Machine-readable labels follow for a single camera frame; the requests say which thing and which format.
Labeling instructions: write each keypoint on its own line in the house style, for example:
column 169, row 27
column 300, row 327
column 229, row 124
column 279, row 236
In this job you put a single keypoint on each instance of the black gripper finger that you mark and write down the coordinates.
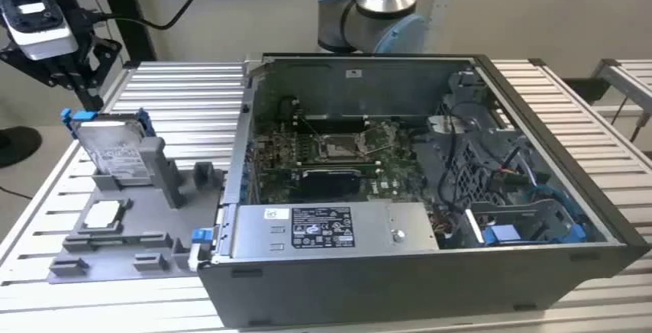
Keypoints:
column 31, row 69
column 93, row 88

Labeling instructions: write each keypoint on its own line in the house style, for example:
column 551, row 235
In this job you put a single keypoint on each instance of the CPU socket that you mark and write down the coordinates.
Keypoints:
column 337, row 146

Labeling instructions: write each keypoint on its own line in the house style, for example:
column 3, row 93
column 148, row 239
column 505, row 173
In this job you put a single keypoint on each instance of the green RAM stick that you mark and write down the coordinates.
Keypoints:
column 121, row 240

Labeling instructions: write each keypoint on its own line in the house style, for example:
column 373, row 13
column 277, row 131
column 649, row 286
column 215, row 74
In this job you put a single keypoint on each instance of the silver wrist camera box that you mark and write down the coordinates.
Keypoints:
column 37, row 27

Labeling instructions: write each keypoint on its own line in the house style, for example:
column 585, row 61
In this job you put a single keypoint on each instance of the black open PC case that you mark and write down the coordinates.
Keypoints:
column 356, row 295

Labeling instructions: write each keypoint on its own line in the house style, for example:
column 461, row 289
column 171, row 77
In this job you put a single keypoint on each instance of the hard disk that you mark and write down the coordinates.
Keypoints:
column 109, row 146

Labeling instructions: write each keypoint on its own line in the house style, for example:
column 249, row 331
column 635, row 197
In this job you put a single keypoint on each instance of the silver slatted side table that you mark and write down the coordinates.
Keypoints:
column 627, row 77

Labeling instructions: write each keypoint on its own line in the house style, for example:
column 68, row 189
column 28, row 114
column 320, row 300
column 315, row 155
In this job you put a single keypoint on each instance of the thin metal locking lever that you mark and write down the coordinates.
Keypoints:
column 309, row 126

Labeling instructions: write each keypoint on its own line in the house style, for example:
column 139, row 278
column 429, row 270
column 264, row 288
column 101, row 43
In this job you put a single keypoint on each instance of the perforated grey drive cage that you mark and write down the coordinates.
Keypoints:
column 459, row 165

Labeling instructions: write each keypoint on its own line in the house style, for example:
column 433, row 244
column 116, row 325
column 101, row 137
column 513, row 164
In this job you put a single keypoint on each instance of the black graphics card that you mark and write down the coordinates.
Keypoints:
column 331, row 184

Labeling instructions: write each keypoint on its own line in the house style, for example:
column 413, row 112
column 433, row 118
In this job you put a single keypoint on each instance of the black round stand base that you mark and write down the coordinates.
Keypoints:
column 17, row 146

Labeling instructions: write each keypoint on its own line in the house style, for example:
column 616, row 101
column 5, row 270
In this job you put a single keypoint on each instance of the black RAM slot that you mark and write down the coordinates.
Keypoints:
column 331, row 120
column 331, row 127

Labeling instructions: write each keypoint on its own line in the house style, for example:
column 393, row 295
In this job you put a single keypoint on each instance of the silver power supply unit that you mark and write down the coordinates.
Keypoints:
column 255, row 230

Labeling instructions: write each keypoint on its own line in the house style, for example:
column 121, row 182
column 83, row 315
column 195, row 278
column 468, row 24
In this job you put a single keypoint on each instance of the silver CPU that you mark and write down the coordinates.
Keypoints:
column 104, row 214

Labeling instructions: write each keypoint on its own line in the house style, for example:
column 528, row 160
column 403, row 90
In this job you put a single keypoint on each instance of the blue case latch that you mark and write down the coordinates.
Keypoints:
column 200, row 235

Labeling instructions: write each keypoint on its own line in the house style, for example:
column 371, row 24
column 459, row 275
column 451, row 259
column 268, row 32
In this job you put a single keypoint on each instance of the black metal post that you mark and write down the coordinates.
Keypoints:
column 129, row 23

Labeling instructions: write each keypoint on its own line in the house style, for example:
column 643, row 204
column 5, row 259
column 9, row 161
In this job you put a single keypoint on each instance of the white sticker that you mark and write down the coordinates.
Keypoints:
column 353, row 73

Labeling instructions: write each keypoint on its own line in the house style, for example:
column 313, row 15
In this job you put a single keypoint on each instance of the grey parts rack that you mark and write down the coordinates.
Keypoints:
column 148, row 218

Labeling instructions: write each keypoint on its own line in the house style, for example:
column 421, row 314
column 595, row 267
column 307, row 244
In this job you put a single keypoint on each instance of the green motherboard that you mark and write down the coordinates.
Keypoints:
column 397, row 172

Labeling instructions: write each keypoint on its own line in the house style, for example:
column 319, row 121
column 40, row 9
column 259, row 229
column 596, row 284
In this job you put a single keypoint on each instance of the grey metal disk bay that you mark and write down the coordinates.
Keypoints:
column 535, row 218

